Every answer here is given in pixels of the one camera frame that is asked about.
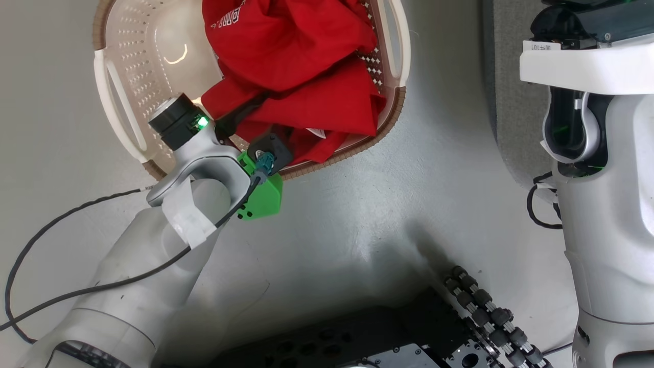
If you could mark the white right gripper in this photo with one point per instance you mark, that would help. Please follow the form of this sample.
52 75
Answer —
587 69

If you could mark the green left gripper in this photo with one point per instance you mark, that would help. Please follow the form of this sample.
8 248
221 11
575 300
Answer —
265 197

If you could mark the plain red t-shirt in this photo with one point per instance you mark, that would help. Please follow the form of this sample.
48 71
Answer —
327 102

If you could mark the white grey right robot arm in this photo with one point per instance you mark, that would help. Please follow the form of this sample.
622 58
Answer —
613 230

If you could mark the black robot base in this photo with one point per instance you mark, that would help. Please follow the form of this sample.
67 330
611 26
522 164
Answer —
347 337

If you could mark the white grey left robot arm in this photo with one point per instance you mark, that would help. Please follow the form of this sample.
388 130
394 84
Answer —
153 266

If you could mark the cream laundry basket brown rim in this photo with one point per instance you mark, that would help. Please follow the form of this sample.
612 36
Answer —
148 51

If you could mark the grey fabric sofa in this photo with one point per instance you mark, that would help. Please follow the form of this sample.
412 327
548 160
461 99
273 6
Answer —
511 102

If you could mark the white tape strip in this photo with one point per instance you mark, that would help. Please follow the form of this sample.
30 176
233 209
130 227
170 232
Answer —
189 214

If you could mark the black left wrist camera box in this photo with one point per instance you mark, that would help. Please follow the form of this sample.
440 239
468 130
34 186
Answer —
280 147

